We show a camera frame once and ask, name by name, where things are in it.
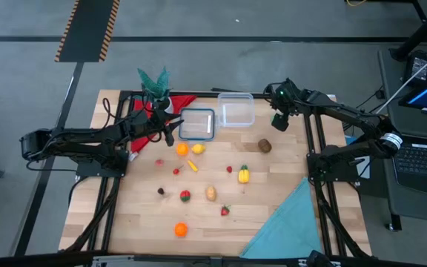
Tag green plant white pot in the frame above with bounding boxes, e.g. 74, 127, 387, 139
136, 66, 176, 114

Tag yellow toy pepper green stem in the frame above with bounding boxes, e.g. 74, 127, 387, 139
237, 165, 251, 184

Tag black hazard striped floor mat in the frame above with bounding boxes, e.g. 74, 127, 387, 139
53, 0, 121, 63

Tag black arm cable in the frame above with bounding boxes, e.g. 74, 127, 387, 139
101, 96, 126, 125

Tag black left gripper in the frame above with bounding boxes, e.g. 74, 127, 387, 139
135, 108, 185, 141

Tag red cloth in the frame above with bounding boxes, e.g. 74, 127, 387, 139
130, 95, 198, 155

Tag teal cloth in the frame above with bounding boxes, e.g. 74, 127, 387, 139
239, 177, 324, 260

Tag laptop computer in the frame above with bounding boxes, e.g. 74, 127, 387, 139
377, 47, 427, 231

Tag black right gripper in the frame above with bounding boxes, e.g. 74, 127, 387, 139
268, 78, 302, 133

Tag clear plastic tupperware container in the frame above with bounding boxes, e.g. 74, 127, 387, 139
216, 92, 256, 128

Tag black stand pole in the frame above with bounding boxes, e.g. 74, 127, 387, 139
389, 0, 427, 62

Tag black laptop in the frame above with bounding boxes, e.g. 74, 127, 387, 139
391, 133, 427, 197

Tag clear lid blue rim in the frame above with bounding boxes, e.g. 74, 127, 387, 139
178, 108, 216, 142

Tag white rod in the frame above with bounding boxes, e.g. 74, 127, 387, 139
375, 44, 427, 114

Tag brown toy kiwi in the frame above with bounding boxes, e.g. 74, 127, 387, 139
257, 138, 273, 154

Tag black aluminium table frame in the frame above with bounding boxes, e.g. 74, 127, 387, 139
60, 88, 373, 260

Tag black power adapter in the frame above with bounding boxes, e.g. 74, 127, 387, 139
402, 50, 427, 87

